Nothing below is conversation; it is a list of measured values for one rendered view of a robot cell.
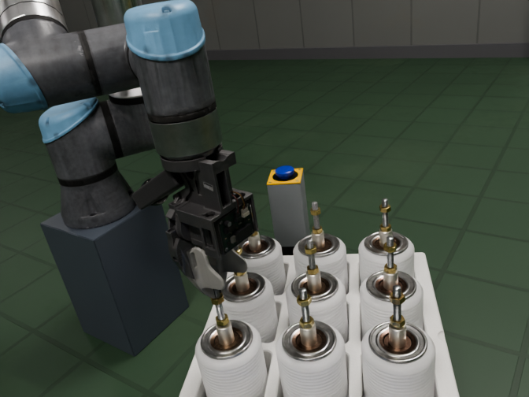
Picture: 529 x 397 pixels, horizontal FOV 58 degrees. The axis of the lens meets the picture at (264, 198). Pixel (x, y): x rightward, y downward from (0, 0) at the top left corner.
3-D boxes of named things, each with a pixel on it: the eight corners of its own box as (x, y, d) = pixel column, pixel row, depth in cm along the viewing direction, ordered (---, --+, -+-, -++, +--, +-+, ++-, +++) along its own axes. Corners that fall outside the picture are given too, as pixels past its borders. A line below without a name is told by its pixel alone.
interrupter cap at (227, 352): (220, 317, 73) (219, 314, 72) (262, 330, 69) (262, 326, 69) (190, 352, 67) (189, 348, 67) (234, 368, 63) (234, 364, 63)
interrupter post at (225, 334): (224, 333, 70) (220, 316, 68) (238, 337, 68) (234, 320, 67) (216, 344, 68) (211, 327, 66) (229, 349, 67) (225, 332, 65)
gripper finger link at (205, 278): (223, 321, 59) (211, 258, 55) (190, 306, 63) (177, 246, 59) (239, 308, 61) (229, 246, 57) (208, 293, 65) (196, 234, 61)
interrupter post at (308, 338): (297, 342, 66) (294, 324, 65) (310, 333, 67) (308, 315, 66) (308, 351, 64) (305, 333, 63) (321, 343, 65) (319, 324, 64)
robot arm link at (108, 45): (80, 25, 59) (85, 32, 49) (168, 9, 62) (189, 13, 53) (98, 88, 62) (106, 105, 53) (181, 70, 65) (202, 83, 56)
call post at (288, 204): (283, 303, 112) (265, 185, 98) (286, 285, 118) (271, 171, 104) (313, 303, 110) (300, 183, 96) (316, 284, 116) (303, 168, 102)
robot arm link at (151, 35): (186, -4, 52) (207, -2, 45) (205, 95, 57) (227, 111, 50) (113, 9, 50) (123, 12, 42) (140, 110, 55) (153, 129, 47)
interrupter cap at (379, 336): (427, 326, 65) (427, 322, 65) (427, 369, 59) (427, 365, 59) (371, 321, 68) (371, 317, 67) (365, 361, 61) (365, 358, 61)
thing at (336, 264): (300, 309, 99) (290, 235, 91) (345, 302, 98) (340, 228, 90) (305, 342, 90) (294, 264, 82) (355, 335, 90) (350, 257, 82)
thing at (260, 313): (279, 343, 91) (268, 265, 83) (289, 382, 82) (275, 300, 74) (231, 353, 90) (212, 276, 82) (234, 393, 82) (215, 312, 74)
